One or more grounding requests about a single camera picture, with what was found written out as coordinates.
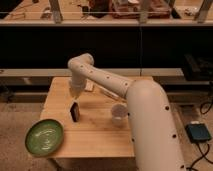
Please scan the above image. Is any black eraser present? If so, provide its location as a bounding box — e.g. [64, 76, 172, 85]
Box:
[70, 102, 80, 122]

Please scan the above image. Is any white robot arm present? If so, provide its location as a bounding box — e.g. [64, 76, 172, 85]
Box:
[68, 53, 186, 171]

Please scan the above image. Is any wooden table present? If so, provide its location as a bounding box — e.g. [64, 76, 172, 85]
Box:
[40, 77, 134, 158]

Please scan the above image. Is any green plate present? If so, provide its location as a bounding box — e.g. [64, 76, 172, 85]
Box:
[25, 119, 64, 157]

